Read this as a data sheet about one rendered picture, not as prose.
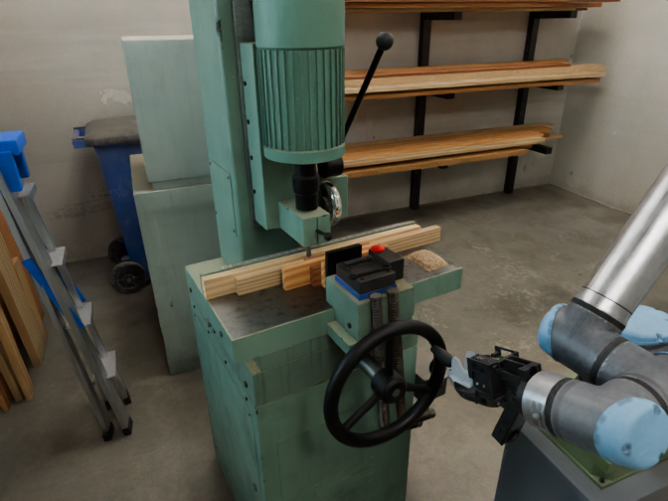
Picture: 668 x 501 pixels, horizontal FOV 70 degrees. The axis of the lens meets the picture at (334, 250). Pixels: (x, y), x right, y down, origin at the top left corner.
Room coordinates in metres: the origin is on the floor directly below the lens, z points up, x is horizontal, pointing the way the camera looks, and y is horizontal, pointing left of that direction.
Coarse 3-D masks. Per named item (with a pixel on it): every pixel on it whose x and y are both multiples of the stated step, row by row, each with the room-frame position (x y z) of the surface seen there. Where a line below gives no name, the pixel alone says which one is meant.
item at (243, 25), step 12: (240, 0) 1.15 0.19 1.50; (240, 12) 1.15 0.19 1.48; (252, 12) 1.16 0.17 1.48; (240, 24) 1.15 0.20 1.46; (252, 24) 1.16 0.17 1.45; (240, 36) 1.15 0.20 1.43; (252, 36) 1.16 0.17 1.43; (240, 60) 1.14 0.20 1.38; (240, 72) 1.14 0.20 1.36; (240, 84) 1.14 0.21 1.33; (240, 96) 1.15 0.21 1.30; (252, 204) 1.14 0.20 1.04; (252, 216) 1.14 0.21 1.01
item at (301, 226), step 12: (288, 204) 1.07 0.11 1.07; (288, 216) 1.04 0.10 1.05; (300, 216) 0.99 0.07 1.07; (312, 216) 0.99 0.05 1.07; (324, 216) 1.00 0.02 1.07; (288, 228) 1.04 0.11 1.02; (300, 228) 0.99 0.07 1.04; (312, 228) 0.99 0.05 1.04; (324, 228) 1.00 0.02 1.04; (300, 240) 0.99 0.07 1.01; (312, 240) 0.98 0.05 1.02; (324, 240) 1.00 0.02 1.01
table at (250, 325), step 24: (408, 264) 1.08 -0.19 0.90; (456, 264) 1.07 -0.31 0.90; (264, 288) 0.97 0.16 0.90; (312, 288) 0.96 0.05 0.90; (432, 288) 1.01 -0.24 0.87; (456, 288) 1.05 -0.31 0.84; (216, 312) 0.87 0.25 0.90; (240, 312) 0.87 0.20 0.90; (264, 312) 0.87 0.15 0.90; (288, 312) 0.87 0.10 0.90; (312, 312) 0.86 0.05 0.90; (240, 336) 0.78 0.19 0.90; (264, 336) 0.80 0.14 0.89; (288, 336) 0.83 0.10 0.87; (312, 336) 0.85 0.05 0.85; (336, 336) 0.83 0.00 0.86; (240, 360) 0.77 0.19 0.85
